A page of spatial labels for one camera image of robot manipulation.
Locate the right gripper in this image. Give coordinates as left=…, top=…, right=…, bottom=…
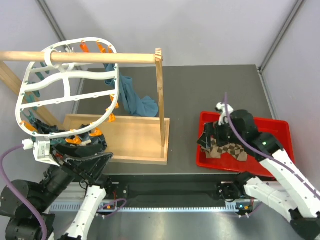
left=196, top=116, right=245, bottom=150

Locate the orange clip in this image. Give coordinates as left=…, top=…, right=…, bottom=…
left=65, top=135, right=87, bottom=145
left=108, top=113, right=116, bottom=123
left=20, top=120, right=38, bottom=133
left=89, top=127, right=103, bottom=137

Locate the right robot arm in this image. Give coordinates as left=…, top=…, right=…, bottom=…
left=196, top=102, right=320, bottom=240

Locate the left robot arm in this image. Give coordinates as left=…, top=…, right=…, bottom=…
left=0, top=143, right=114, bottom=240

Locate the teal clip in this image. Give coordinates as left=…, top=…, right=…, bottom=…
left=20, top=110, right=38, bottom=125
left=24, top=90, right=41, bottom=103

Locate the white plastic sock hanger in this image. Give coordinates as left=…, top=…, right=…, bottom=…
left=15, top=37, right=120, bottom=140

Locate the brown argyle sock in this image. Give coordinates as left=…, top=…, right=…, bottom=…
left=200, top=138, right=248, bottom=162

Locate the wooden rack base tray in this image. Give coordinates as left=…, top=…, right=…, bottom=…
left=62, top=113, right=171, bottom=166

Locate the teal blue sock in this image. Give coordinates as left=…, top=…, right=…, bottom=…
left=118, top=73, right=159, bottom=118

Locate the red plastic tray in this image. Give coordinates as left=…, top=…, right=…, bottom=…
left=195, top=111, right=295, bottom=177

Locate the wooden rod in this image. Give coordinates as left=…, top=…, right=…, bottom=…
left=0, top=51, right=163, bottom=65

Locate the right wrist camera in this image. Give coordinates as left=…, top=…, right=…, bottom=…
left=215, top=102, right=234, bottom=126

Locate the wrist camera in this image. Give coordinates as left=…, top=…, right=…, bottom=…
left=215, top=102, right=234, bottom=126
left=21, top=138, right=52, bottom=162

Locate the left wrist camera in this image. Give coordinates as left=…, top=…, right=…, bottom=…
left=21, top=138, right=52, bottom=162

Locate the wooden rack upright post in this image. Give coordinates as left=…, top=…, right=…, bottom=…
left=155, top=48, right=166, bottom=147

